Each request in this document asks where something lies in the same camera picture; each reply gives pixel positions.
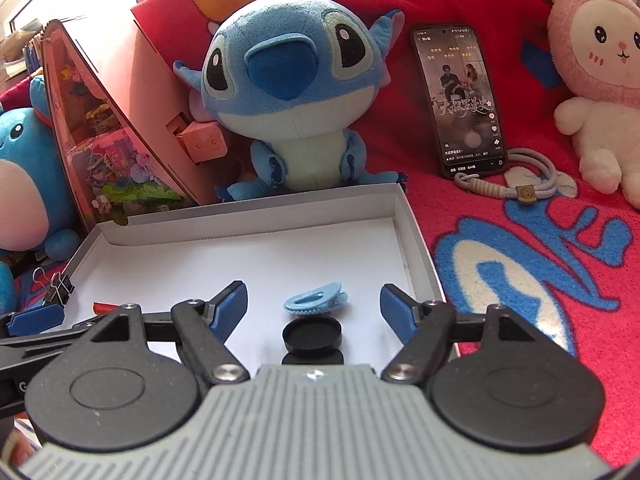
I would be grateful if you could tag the red printed blanket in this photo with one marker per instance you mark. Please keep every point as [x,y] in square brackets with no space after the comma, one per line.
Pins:
[425,0]

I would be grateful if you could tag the white cardboard box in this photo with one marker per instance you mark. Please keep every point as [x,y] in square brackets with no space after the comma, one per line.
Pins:
[200,260]

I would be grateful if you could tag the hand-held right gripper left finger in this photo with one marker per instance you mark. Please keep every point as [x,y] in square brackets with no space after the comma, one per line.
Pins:
[230,310]

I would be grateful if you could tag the pink triangular toy box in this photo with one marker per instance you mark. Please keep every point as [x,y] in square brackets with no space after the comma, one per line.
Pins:
[100,160]

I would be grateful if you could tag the black smartphone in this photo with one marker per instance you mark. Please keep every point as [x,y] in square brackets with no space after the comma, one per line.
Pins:
[460,85]

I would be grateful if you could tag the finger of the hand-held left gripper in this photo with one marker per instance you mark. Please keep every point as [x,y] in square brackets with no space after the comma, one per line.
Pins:
[37,322]
[45,345]

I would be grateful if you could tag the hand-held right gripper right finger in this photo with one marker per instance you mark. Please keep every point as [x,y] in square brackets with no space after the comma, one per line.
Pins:
[397,312]

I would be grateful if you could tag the blue alien plush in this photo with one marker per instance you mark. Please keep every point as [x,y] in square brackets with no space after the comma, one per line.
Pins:
[290,85]

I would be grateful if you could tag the black round hollow cap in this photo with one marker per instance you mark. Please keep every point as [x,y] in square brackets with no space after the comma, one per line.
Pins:
[311,335]

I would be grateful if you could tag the small pink cube toy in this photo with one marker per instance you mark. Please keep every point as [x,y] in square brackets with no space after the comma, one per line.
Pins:
[200,142]

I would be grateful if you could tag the orange-red crayon-shaped cap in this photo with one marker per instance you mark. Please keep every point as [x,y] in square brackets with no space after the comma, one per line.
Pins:
[105,306]

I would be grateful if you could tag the pink bunny plush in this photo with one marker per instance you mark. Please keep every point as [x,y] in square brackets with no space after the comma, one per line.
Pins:
[595,45]

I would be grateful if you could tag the small black binder clip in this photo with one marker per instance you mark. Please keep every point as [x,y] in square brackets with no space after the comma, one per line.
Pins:
[57,286]

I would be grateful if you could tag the round blue mouse plush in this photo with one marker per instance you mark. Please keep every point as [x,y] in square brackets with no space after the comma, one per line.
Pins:
[25,185]

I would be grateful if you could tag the pink printed blanket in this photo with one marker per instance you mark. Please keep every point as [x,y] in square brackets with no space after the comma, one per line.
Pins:
[575,360]

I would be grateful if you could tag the stack of books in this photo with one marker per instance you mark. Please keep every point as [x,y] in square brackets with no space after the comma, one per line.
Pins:
[20,55]

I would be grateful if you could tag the light blue plastic clip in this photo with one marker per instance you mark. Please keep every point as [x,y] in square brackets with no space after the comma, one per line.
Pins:
[312,299]

